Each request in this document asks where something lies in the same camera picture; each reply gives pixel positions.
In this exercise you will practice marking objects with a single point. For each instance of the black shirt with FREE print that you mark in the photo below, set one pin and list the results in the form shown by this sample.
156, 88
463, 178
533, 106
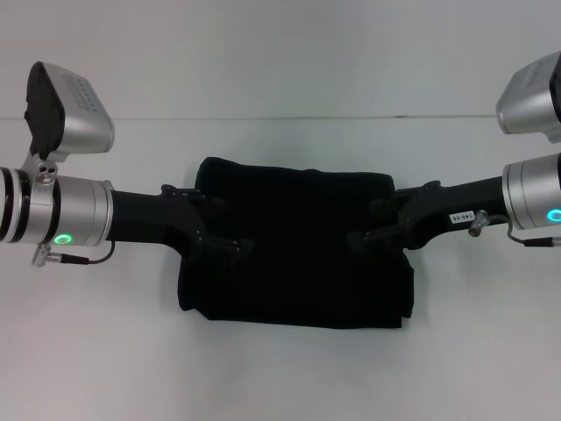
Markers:
298, 272

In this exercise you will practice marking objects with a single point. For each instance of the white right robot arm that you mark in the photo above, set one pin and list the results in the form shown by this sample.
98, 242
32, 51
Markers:
532, 193

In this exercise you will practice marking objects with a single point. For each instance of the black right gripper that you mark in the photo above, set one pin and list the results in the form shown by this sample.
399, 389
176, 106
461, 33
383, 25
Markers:
456, 204

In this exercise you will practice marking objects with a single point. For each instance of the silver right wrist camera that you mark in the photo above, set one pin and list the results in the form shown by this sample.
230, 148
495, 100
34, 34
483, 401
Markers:
532, 105

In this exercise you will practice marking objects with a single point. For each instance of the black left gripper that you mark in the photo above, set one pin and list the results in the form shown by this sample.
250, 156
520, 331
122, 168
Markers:
149, 217

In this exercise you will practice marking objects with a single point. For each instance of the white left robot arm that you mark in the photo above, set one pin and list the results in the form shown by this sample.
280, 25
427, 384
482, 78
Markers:
66, 210

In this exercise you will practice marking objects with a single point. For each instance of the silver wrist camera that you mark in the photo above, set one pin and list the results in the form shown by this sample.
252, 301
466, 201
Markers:
74, 114
532, 105

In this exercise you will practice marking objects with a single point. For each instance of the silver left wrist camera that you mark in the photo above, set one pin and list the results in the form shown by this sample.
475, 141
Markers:
74, 114

